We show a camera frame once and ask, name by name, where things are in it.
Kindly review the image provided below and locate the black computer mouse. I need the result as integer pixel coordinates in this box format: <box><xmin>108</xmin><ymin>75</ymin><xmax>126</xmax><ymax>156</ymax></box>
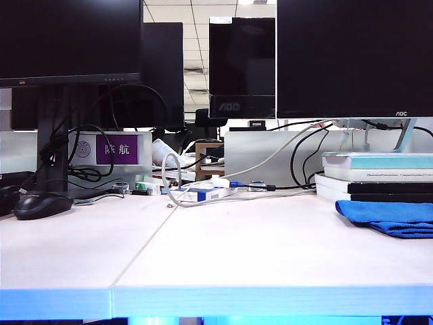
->
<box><xmin>13</xmin><ymin>191</ymin><xmax>74</xmax><ymax>221</ymax></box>

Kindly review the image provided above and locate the silver monitor stand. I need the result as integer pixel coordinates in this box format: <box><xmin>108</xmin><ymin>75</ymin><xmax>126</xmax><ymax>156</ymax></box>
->
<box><xmin>333</xmin><ymin>117</ymin><xmax>422</xmax><ymax>152</ymax></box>

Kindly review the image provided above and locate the small background AOC monitor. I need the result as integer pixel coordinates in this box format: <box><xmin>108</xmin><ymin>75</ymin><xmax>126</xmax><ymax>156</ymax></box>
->
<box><xmin>208</xmin><ymin>16</ymin><xmax>277</xmax><ymax>119</ymax></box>

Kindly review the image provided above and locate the black background monitor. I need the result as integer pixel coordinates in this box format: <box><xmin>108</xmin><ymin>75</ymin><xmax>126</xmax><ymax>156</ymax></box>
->
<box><xmin>69</xmin><ymin>22</ymin><xmax>185</xmax><ymax>131</ymax></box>

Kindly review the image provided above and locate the blue and white box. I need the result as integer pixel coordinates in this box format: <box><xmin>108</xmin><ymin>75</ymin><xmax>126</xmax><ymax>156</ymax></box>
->
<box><xmin>168</xmin><ymin>187</ymin><xmax>237</xmax><ymax>203</ymax></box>

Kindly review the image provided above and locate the grey-white cable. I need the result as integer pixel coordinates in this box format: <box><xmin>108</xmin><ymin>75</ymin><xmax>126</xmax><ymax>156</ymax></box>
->
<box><xmin>161</xmin><ymin>118</ymin><xmax>336</xmax><ymax>208</ymax></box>

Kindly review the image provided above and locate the small wooden shelf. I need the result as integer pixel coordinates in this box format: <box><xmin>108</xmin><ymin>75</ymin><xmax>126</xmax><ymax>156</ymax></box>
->
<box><xmin>195</xmin><ymin>142</ymin><xmax>226</xmax><ymax>182</ymax></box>

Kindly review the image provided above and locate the red and white box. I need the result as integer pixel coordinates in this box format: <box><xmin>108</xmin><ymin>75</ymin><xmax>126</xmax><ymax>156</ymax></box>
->
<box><xmin>152</xmin><ymin>170</ymin><xmax>196</xmax><ymax>181</ymax></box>

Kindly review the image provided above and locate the green and white small box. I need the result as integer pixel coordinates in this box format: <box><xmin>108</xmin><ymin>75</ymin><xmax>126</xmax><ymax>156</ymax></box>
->
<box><xmin>135</xmin><ymin>180</ymin><xmax>164</xmax><ymax>196</ymax></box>

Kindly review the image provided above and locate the black office chair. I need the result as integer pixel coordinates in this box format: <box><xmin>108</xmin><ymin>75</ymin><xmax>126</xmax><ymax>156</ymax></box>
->
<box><xmin>195</xmin><ymin>108</ymin><xmax>228</xmax><ymax>139</ymax></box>

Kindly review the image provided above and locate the black cable with ferrite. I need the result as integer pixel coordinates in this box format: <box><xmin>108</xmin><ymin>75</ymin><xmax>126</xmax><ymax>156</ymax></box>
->
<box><xmin>233</xmin><ymin>122</ymin><xmax>334</xmax><ymax>191</ymax></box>

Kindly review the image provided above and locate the large black AOC monitor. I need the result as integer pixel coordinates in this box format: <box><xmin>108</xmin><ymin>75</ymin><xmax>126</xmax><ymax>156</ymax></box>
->
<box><xmin>276</xmin><ymin>0</ymin><xmax>433</xmax><ymax>119</ymax></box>

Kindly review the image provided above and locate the frosted white partition panel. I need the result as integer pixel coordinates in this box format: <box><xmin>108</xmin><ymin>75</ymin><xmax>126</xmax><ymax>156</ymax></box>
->
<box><xmin>0</xmin><ymin>131</ymin><xmax>39</xmax><ymax>174</ymax></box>

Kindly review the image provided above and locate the white plastic bag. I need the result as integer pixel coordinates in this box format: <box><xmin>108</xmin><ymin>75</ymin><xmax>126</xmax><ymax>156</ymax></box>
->
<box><xmin>152</xmin><ymin>138</ymin><xmax>186</xmax><ymax>167</ymax></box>

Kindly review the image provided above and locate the grey desk partition panel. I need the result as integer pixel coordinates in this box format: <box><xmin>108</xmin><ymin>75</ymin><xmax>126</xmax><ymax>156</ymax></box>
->
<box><xmin>224</xmin><ymin>130</ymin><xmax>433</xmax><ymax>189</ymax></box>

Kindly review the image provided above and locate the white book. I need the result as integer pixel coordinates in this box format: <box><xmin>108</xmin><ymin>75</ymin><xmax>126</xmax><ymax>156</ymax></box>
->
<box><xmin>323</xmin><ymin>167</ymin><xmax>433</xmax><ymax>183</ymax></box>

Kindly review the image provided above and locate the black looping cable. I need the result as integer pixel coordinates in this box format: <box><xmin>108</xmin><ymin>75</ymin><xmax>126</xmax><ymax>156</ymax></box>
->
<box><xmin>86</xmin><ymin>83</ymin><xmax>168</xmax><ymax>132</ymax></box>

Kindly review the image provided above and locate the black cable bundle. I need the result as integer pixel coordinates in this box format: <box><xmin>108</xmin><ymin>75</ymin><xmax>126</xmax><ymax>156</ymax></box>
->
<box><xmin>20</xmin><ymin>124</ymin><xmax>116</xmax><ymax>196</ymax></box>

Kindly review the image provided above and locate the white nameplate with purple sign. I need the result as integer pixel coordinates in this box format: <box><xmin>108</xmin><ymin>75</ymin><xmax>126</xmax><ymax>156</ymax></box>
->
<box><xmin>69</xmin><ymin>131</ymin><xmax>153</xmax><ymax>167</ymax></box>

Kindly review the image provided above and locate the blue microfiber rag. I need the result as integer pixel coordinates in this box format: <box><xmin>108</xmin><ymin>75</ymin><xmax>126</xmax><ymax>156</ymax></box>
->
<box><xmin>335</xmin><ymin>199</ymin><xmax>433</xmax><ymax>239</ymax></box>

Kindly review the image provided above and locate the white adapter with blue connector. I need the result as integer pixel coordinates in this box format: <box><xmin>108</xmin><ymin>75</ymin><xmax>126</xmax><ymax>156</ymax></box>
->
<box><xmin>210</xmin><ymin>174</ymin><xmax>245</xmax><ymax>188</ymax></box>

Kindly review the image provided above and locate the black monitor cable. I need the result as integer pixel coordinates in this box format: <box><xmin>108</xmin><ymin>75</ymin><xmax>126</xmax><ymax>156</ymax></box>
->
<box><xmin>360</xmin><ymin>118</ymin><xmax>433</xmax><ymax>139</ymax></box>

